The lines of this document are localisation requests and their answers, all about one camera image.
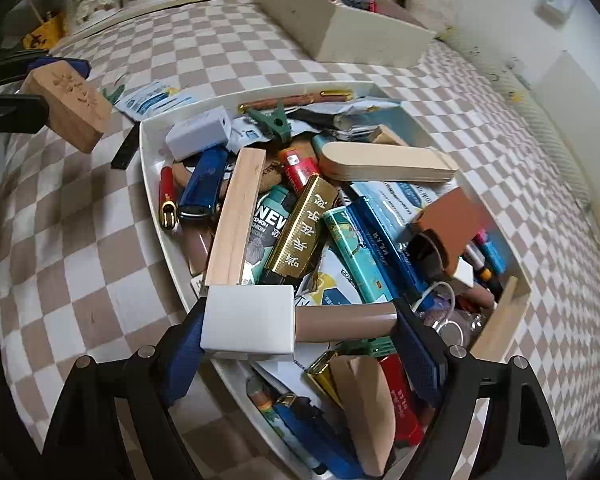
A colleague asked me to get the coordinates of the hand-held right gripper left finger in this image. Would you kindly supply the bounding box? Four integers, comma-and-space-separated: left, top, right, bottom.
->
42, 300, 208, 480

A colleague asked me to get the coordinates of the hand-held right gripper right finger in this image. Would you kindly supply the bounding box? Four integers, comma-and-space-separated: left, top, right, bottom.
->
392, 297, 568, 480

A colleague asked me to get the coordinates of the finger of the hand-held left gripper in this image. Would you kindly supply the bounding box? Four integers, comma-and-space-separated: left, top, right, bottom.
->
0, 50, 92, 83
0, 94, 48, 136

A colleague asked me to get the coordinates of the carved wooden block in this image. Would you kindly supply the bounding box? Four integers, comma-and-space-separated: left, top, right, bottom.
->
19, 60, 113, 155

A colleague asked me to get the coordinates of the white capped taupe tube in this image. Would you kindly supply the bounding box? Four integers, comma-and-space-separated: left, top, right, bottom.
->
200, 284, 398, 362

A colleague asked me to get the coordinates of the shallow white tray box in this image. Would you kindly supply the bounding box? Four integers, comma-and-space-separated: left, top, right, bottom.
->
139, 80, 533, 476

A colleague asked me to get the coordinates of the pale wooden oval case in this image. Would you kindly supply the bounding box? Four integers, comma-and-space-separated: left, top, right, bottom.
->
317, 141, 460, 183

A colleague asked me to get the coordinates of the yellow paper bag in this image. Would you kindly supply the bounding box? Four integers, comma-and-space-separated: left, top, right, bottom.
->
22, 12, 66, 51

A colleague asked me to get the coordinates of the clear tape roll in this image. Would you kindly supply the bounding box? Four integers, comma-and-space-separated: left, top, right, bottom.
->
430, 310, 481, 346

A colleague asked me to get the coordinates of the green clothespin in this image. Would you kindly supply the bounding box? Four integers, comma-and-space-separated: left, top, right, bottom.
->
337, 337, 398, 358
245, 101, 293, 142

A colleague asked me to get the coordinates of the tan paper pouch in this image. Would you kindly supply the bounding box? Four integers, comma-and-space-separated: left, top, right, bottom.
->
328, 355, 397, 478

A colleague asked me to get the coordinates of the light wooden slat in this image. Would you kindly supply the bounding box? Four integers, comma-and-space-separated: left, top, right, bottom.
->
470, 275, 521, 361

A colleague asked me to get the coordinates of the small white cube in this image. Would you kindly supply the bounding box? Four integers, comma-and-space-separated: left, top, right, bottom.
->
450, 257, 476, 291

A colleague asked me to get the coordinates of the small gold lighter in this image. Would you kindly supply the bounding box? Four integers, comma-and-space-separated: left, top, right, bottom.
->
305, 350, 346, 408

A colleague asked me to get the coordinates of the flat black strip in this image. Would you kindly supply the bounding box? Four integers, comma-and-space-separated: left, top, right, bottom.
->
111, 125, 140, 170

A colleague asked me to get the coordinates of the short taupe tube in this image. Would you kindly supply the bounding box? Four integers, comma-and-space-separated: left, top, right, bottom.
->
185, 232, 216, 276

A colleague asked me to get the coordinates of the white blue printed packet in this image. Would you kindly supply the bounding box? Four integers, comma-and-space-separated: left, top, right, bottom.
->
295, 255, 366, 308

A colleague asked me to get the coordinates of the teal box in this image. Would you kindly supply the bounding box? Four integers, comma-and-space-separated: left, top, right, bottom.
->
322, 206, 406, 306

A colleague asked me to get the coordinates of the blue marker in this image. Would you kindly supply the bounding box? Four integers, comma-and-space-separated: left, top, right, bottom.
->
477, 237, 508, 276

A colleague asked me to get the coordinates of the dark blue box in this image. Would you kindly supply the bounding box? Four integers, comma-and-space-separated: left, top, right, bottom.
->
347, 195, 436, 311

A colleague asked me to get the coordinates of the brown leather pouch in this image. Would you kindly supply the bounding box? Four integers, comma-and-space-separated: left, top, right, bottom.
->
405, 187, 496, 281

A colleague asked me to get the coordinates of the checkered bed sheet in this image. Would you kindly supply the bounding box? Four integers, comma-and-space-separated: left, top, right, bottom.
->
0, 0, 600, 480

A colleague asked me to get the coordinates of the white charger adapter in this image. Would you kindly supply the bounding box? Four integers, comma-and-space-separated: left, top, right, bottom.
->
166, 106, 232, 158

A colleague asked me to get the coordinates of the long wooden bar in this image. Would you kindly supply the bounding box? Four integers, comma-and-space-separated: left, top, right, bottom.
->
205, 147, 267, 287

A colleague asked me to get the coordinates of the white printed leaflet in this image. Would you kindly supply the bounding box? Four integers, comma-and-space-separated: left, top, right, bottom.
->
352, 180, 461, 226

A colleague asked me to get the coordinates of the slim red lighter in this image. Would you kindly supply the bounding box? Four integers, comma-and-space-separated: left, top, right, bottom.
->
158, 165, 178, 231

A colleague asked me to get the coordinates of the round cork disc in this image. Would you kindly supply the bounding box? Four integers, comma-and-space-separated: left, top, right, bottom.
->
172, 160, 198, 191

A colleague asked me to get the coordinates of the dark printed packet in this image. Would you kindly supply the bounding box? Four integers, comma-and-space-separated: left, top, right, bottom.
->
240, 185, 298, 283

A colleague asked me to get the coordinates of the large gold printed bar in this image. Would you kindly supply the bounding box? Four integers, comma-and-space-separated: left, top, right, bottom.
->
264, 174, 340, 286

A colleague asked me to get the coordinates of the large dark blue lighter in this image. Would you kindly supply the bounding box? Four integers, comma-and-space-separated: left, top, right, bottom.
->
177, 146, 230, 223

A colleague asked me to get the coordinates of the red lighter white label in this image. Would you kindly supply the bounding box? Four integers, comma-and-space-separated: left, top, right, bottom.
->
278, 152, 321, 196

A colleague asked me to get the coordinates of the small light wooden piece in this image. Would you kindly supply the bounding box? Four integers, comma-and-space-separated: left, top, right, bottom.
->
370, 125, 411, 147

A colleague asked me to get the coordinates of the brown gold pen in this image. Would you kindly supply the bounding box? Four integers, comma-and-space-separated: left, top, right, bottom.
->
237, 89, 355, 115

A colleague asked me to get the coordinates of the deep white cardboard box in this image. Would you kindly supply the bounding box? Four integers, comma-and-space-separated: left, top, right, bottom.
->
260, 0, 437, 68

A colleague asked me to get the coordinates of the white headboard panel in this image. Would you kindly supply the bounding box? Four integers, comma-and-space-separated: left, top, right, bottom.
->
535, 52, 600, 196

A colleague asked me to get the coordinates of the pile of small trinkets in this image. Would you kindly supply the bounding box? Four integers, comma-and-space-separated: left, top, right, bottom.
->
317, 0, 431, 31

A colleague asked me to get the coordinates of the white cable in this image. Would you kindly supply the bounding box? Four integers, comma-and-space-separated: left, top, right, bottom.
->
412, 280, 456, 321

